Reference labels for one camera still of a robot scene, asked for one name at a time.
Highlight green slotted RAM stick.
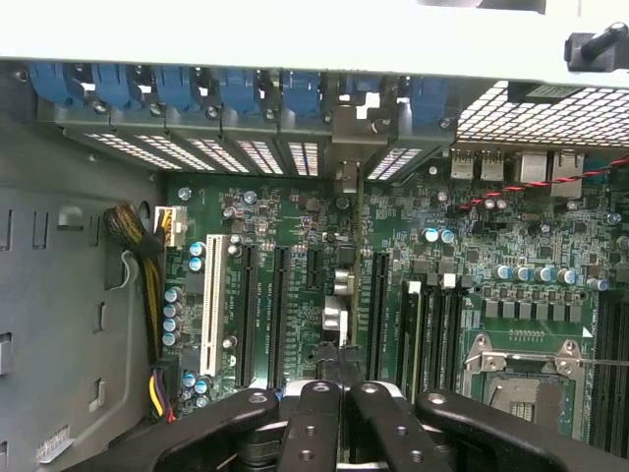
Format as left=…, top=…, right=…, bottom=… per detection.
left=401, top=279, right=425, bottom=390

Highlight black RAM slot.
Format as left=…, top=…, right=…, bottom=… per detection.
left=440, top=274, right=458, bottom=389
left=611, top=294, right=629, bottom=443
left=594, top=294, right=613, bottom=443
left=423, top=282, right=442, bottom=389

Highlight short black expansion slot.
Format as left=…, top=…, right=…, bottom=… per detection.
left=307, top=244, right=326, bottom=291

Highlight white expansion slot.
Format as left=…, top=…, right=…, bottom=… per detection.
left=199, top=233, right=221, bottom=379

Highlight thin locking lever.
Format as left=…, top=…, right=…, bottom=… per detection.
left=573, top=357, right=629, bottom=369

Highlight green motherboard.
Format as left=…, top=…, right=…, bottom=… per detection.
left=161, top=147, right=629, bottom=443

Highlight white power connector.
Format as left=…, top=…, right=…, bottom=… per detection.
left=153, top=205, right=189, bottom=250

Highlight silver USB port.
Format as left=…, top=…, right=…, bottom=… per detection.
left=449, top=149, right=477, bottom=182
left=479, top=149, right=506, bottom=182

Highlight silver power supply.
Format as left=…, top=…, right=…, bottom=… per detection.
left=0, top=142, right=166, bottom=472

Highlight silver network port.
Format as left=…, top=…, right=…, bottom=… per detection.
left=515, top=151, right=550, bottom=187
left=549, top=149, right=587, bottom=198

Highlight perforated slot blanking plate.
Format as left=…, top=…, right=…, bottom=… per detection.
left=220, top=115, right=286, bottom=177
left=110, top=107, right=220, bottom=173
left=164, top=110, right=253, bottom=175
left=56, top=105, right=171, bottom=173
left=277, top=117, right=326, bottom=178

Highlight blue slot retaining clip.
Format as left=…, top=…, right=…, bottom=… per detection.
left=281, top=71, right=324, bottom=120
left=219, top=68, right=270, bottom=118
left=409, top=78, right=452, bottom=125
left=92, top=65, right=149, bottom=110
left=29, top=62, right=93, bottom=108
left=338, top=73, right=390, bottom=100
left=151, top=66, right=208, bottom=113

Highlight open PC case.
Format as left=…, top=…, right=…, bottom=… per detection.
left=0, top=0, right=629, bottom=472

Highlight black case lock knob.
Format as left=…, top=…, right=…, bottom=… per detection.
left=563, top=22, right=629, bottom=75

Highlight coloured power wires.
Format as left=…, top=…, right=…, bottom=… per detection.
left=145, top=356, right=181, bottom=425

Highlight black yellow power wires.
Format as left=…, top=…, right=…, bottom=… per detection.
left=102, top=202, right=166, bottom=368

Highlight red black twisted wire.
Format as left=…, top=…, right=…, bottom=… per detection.
left=449, top=154, right=629, bottom=213

